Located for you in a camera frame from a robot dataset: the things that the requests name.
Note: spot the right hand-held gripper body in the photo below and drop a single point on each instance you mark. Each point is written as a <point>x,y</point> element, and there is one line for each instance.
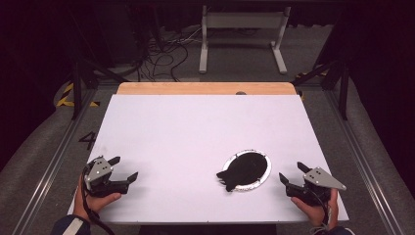
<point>321,181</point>

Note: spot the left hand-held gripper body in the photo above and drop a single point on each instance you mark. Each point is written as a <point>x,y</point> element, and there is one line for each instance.
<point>98,171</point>

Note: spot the black cloth object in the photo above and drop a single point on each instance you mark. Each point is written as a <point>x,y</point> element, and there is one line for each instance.
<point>244,168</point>

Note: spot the person's right hand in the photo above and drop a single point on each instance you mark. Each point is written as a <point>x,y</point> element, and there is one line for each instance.
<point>318,213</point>

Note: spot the person's left hand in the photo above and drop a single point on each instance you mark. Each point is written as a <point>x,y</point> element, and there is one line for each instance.
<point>94,204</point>

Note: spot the white board sheet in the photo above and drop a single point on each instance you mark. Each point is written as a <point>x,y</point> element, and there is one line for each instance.
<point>179,130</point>

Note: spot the yellow black floor tape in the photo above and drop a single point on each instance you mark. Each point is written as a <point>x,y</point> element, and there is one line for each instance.
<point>65,103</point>
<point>301,75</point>

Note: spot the black metal stand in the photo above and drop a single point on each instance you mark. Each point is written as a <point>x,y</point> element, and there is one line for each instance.
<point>77,91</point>
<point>343,94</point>

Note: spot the aluminium floor rail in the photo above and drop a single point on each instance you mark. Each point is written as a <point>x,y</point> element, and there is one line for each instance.
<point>362,153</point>
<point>55,163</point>

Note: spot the white metal stand frame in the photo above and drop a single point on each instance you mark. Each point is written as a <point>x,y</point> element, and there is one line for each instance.
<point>243,20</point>

